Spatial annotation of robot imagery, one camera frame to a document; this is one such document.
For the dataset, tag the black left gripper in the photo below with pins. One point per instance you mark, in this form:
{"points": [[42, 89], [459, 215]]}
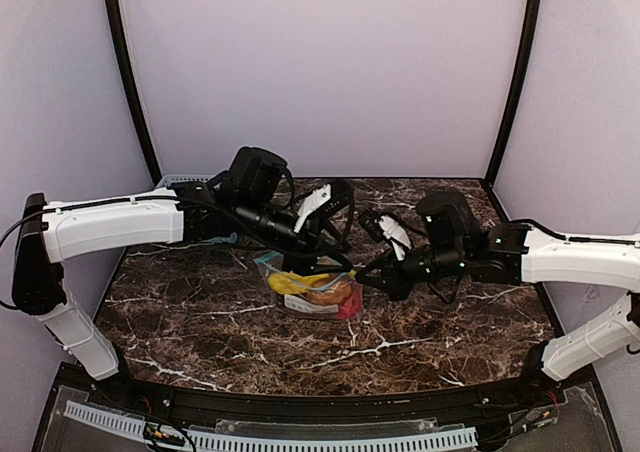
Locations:
{"points": [[310, 242]]}

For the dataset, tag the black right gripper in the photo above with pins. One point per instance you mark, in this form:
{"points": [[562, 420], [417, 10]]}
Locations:
{"points": [[400, 273]]}

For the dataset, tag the yellow toy corn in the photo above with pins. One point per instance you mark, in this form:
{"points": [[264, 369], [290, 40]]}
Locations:
{"points": [[286, 283]]}

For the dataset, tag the red toy fruit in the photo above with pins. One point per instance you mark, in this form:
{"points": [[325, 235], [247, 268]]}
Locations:
{"points": [[351, 303]]}

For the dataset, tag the brown toy potato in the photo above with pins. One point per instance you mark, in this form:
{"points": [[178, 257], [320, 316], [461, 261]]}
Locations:
{"points": [[327, 297]]}

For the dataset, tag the clear zip top bag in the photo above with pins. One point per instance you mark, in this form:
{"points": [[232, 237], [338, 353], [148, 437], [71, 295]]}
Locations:
{"points": [[297, 305]]}

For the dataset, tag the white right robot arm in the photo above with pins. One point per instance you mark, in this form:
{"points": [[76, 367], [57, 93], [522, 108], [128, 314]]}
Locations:
{"points": [[522, 252]]}

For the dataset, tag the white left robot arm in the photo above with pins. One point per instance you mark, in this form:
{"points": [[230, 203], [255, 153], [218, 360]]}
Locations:
{"points": [[238, 200]]}

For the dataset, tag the light blue plastic basket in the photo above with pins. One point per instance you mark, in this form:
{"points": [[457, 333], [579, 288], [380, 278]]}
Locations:
{"points": [[170, 180]]}

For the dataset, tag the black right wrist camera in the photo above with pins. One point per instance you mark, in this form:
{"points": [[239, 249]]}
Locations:
{"points": [[447, 221]]}

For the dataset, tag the black front table rail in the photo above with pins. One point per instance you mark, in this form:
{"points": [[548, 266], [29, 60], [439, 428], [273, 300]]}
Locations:
{"points": [[473, 404]]}

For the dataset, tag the white slotted cable duct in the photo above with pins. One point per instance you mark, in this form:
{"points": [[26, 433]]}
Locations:
{"points": [[228, 435]]}

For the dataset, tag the black left frame post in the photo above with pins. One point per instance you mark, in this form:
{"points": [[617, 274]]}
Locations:
{"points": [[119, 41]]}

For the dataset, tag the black frame post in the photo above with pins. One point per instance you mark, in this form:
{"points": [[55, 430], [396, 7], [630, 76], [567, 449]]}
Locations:
{"points": [[525, 45], [119, 41]]}

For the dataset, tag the black right frame post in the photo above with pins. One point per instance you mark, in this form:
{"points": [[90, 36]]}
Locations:
{"points": [[525, 45]]}

